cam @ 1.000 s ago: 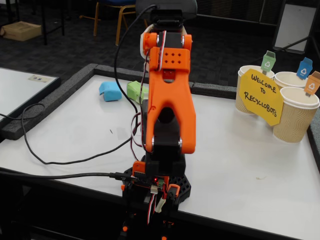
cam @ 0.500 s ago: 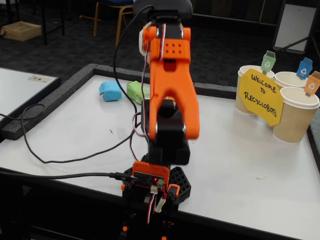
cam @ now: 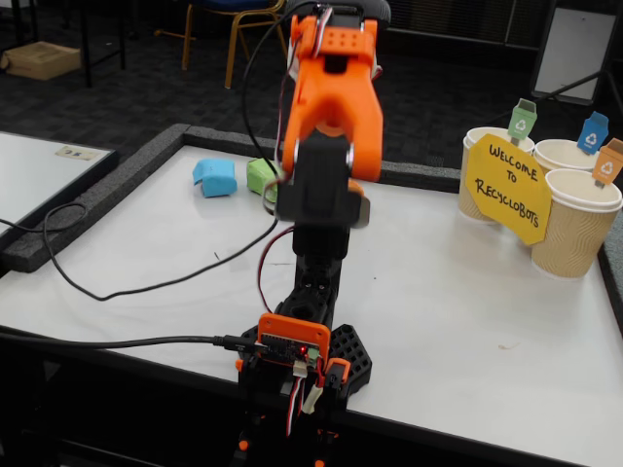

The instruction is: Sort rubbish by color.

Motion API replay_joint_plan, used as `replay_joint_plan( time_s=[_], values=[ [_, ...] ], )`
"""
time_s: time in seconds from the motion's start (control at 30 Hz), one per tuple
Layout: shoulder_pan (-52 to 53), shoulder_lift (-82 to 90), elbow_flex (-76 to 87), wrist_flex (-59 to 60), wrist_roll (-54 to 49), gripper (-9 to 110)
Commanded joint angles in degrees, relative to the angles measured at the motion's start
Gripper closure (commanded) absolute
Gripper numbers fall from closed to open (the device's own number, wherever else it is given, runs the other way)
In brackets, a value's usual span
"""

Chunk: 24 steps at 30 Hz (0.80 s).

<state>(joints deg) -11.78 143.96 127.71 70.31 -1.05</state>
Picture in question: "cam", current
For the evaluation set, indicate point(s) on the yellow welcome paper sign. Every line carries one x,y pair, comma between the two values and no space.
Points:
506,190

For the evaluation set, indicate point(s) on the orange controller board mount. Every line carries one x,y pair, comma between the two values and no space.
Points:
292,328

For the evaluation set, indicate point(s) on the black robot base clamp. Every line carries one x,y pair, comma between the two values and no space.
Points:
353,352

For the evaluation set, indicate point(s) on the blue recycling bin tag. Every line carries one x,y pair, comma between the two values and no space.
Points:
593,136

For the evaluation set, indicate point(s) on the brown cardboard box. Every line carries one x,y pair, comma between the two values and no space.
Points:
41,61

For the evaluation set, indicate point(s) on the green recycling bin tag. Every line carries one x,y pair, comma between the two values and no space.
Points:
522,121

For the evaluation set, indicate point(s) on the small paper label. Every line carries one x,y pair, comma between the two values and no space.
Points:
75,153

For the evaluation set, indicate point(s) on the short dark grey foam strip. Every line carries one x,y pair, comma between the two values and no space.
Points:
428,177

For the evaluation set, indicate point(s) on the ribbed brown paper cup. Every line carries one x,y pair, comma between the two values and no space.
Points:
560,153
469,199
569,243

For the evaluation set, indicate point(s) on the white side table black edge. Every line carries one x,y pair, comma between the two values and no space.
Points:
39,175

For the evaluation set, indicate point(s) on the orange recycling bin tag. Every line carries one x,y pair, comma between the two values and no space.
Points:
609,163

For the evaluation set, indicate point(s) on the white panel black frame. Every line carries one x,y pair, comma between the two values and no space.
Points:
569,53

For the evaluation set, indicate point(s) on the black metal table frame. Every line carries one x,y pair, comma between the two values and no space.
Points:
87,58

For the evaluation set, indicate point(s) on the orange and black robot arm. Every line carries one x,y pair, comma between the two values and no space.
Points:
336,97

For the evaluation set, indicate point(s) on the gold frame blue chair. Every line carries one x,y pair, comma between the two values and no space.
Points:
233,4

